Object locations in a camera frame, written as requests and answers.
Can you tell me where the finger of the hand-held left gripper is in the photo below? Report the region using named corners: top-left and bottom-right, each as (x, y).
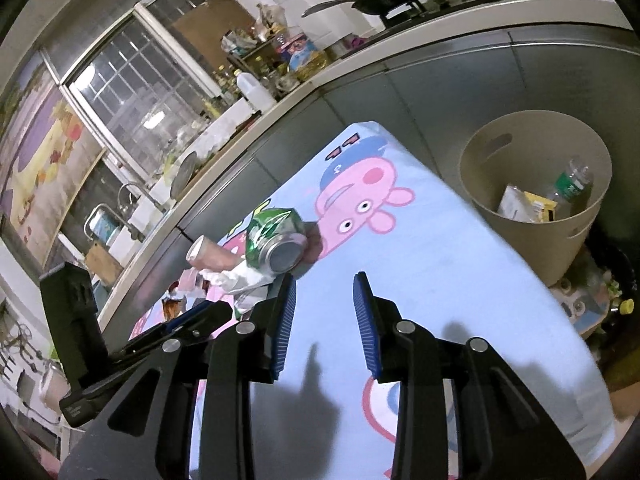
top-left (125, 300), bottom-right (213, 350)
top-left (172, 304), bottom-right (234, 347)

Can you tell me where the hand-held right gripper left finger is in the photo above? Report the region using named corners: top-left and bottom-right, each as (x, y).
top-left (59, 272), bottom-right (298, 480)

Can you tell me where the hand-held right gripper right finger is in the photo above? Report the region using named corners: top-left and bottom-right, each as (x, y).
top-left (352, 271), bottom-right (586, 480)

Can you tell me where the brown snack packet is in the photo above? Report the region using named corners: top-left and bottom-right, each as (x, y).
top-left (161, 294), bottom-right (188, 322)

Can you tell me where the white paper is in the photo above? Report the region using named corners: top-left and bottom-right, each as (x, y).
top-left (200, 260), bottom-right (281, 321)

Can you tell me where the pink cup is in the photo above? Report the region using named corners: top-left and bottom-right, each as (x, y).
top-left (186, 235), bottom-right (251, 271)

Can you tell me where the crushed green can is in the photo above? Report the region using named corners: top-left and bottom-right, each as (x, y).
top-left (245, 207), bottom-right (307, 273)

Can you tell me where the beige bin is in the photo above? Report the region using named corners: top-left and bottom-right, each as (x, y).
top-left (459, 110), bottom-right (613, 288)

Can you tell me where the wooden cutting board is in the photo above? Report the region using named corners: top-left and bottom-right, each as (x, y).
top-left (84, 242), bottom-right (123, 286)

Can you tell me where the cartoon pig printed cloth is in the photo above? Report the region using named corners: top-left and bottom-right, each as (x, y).
top-left (129, 120), bottom-right (616, 480)

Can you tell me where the metal faucet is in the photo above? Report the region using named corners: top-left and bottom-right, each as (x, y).
top-left (117, 180), bottom-right (151, 241)

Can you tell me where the round pot lid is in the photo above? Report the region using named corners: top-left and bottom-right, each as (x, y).
top-left (170, 150), bottom-right (201, 201)

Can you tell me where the yellow white snack packet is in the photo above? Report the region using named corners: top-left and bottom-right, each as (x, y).
top-left (496, 184), bottom-right (538, 221)

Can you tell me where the window with grille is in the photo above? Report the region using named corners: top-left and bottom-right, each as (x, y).
top-left (60, 5), bottom-right (226, 181)

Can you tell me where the white plastic bottle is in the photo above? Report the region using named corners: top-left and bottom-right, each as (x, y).
top-left (235, 71), bottom-right (277, 113)

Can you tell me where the clear plastic bottle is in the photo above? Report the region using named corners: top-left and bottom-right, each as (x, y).
top-left (545, 156), bottom-right (595, 211)

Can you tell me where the dark round object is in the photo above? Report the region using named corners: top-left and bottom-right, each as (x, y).
top-left (587, 245), bottom-right (638, 341)

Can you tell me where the grey kitchen cabinet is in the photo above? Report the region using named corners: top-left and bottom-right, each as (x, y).
top-left (100, 24), bottom-right (640, 341)

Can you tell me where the brown cardboard sheet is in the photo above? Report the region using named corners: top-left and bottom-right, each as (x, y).
top-left (170, 0), bottom-right (266, 68)

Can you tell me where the white kitchen countertop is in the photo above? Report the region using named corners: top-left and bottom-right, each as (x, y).
top-left (95, 0), bottom-right (640, 331)

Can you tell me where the wall poster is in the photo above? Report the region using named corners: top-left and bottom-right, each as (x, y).
top-left (0, 55), bottom-right (108, 266)

